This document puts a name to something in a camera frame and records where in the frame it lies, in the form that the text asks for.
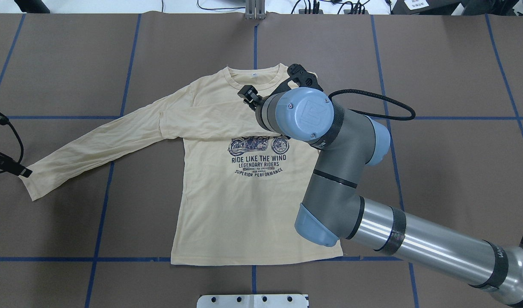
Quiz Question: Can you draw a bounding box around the aluminium frame post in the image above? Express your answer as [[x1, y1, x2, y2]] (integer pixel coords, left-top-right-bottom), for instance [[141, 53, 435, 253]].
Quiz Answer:
[[245, 0, 266, 20]]

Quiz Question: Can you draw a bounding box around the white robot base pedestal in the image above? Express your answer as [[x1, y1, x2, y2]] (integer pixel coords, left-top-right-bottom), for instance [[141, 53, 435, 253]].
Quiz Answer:
[[196, 294, 310, 308]]

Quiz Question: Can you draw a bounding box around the cream long-sleeve printed shirt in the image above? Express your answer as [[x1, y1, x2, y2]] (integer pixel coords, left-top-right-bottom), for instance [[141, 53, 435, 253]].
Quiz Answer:
[[23, 64, 343, 267]]

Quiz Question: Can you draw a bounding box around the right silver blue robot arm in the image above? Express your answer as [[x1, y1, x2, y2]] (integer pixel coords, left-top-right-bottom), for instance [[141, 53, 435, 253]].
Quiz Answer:
[[238, 85, 523, 308]]

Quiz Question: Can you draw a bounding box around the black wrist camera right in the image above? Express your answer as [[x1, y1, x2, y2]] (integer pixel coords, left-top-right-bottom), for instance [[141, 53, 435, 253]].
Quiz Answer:
[[271, 64, 324, 95]]

